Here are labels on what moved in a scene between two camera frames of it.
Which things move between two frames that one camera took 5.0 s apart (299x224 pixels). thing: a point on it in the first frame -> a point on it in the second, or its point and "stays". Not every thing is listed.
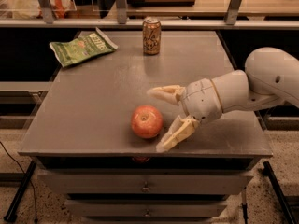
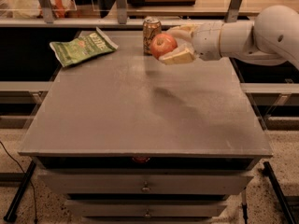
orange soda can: (151, 35) stays
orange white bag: (21, 3) stays
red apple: (147, 121) -> (161, 44)
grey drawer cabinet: (94, 133) stays
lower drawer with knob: (104, 207) stays
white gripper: (200, 99) -> (206, 41)
